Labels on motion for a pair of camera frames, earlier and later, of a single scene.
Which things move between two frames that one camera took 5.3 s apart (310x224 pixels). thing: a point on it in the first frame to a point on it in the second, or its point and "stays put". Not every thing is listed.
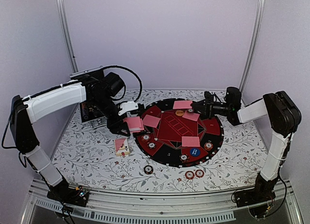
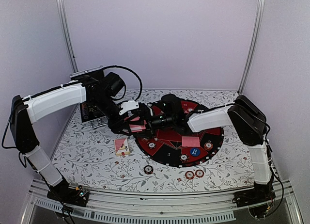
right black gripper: x=203 y=105 to x=143 y=116
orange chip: x=199 y=173 stays put
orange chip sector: x=208 y=146 stays put
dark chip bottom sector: x=184 y=157 stays put
